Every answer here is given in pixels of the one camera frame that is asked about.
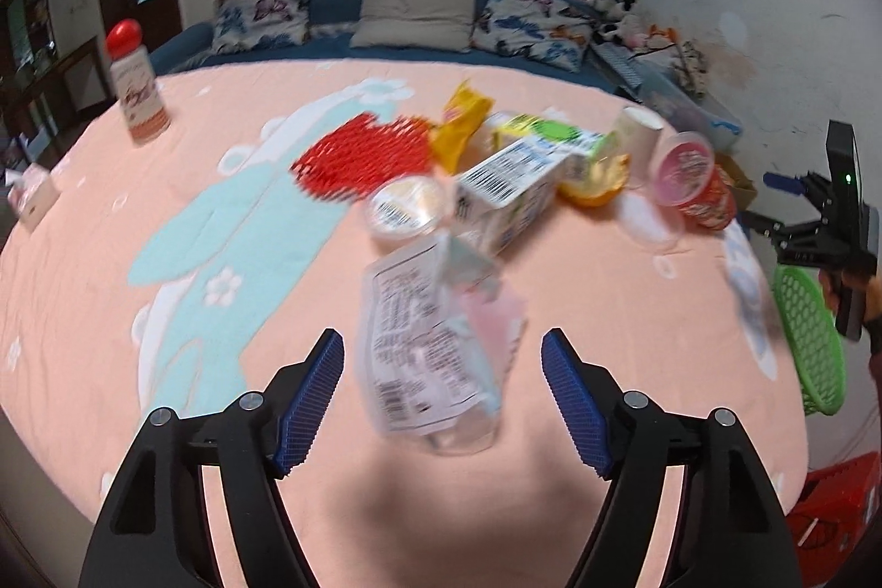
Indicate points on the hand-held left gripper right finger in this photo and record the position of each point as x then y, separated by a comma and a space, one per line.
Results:
572, 395

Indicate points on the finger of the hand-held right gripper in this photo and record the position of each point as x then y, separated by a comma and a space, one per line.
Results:
778, 233
782, 183

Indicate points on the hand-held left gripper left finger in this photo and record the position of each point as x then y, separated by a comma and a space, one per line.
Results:
313, 395

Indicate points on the green plastic basket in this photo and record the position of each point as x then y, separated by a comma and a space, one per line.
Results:
813, 347

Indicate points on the clear plastic packaging bag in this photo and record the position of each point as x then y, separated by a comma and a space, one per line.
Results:
420, 340

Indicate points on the orange peel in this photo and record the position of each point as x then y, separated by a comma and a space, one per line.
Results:
592, 185

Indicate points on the red foam net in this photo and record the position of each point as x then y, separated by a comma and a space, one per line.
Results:
358, 154

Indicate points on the person's right hand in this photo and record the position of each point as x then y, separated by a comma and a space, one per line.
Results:
874, 305

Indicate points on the cardboard box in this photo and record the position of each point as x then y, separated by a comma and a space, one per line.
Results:
741, 181

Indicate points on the red instant noodle cup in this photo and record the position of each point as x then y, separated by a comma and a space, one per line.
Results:
682, 168

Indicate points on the clear plastic storage box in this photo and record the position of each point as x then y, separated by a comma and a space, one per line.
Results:
689, 106

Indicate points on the clear plastic cup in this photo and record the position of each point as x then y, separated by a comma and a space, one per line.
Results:
648, 223

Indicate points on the white paper cup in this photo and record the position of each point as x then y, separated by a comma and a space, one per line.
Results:
637, 137

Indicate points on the pile of plush toys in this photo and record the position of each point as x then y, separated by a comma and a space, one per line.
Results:
641, 26

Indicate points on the white round lidded cup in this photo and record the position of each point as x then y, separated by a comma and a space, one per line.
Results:
406, 206

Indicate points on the white milk carton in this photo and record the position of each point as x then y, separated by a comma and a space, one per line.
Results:
503, 188

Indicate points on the red crate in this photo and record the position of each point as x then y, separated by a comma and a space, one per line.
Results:
840, 498

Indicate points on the yellow snack packet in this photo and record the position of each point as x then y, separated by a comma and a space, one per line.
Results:
458, 126

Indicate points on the butterfly print pillow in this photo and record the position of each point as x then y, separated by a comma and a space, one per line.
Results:
258, 9
530, 20

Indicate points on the white tissue box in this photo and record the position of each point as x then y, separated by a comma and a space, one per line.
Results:
34, 195

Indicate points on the white bottle with red cap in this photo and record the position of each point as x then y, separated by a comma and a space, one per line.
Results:
141, 92

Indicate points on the blue sofa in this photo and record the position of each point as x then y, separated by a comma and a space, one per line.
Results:
331, 2

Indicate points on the beige pillow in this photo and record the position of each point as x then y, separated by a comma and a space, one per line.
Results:
413, 13

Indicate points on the dark wooden cabinet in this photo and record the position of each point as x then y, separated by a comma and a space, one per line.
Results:
27, 44

